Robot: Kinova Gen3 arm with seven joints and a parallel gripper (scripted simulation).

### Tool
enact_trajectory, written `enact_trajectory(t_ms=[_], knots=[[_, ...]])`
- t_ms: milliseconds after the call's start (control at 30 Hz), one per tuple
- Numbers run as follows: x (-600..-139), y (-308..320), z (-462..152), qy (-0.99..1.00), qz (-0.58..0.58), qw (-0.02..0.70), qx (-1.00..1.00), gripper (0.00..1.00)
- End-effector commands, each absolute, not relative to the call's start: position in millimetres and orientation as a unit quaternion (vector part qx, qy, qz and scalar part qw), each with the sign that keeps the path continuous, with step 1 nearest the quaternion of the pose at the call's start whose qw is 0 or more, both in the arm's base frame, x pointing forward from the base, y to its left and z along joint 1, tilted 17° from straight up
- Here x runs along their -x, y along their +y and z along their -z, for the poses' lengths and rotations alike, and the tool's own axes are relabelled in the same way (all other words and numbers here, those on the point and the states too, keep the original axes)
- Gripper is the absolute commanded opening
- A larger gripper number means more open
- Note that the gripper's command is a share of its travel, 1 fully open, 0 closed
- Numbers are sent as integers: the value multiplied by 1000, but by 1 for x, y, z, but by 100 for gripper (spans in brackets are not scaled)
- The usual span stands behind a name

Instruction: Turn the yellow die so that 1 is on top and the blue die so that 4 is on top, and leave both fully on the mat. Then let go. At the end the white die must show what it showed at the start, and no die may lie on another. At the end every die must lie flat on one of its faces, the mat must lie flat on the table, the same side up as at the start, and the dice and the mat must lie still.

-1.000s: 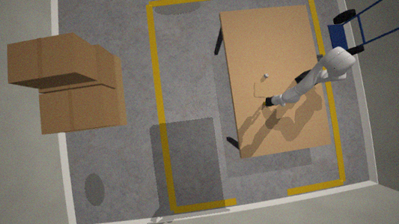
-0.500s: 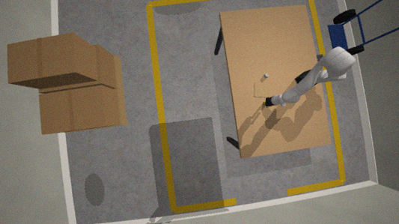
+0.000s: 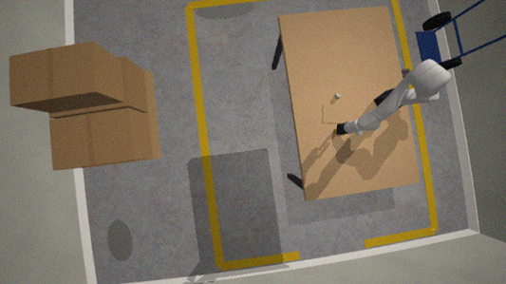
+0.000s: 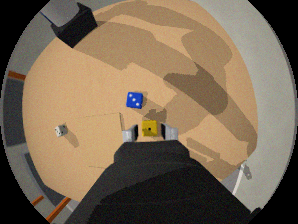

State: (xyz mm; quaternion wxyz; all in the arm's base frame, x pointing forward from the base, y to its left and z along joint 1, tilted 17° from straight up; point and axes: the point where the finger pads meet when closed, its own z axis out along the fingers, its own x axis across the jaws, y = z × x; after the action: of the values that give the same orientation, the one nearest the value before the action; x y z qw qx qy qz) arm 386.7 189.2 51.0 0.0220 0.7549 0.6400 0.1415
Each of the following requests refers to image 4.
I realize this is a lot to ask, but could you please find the yellow die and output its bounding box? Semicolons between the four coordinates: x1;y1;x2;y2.
142;120;158;137

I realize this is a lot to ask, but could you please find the blue die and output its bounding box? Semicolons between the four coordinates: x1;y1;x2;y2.
126;92;143;109

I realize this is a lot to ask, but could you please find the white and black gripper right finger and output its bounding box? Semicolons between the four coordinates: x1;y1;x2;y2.
161;123;178;140

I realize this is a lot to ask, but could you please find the white die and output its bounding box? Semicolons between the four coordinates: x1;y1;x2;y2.
55;125;67;137

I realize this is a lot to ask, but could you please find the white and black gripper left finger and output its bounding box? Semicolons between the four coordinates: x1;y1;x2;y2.
122;124;139;143

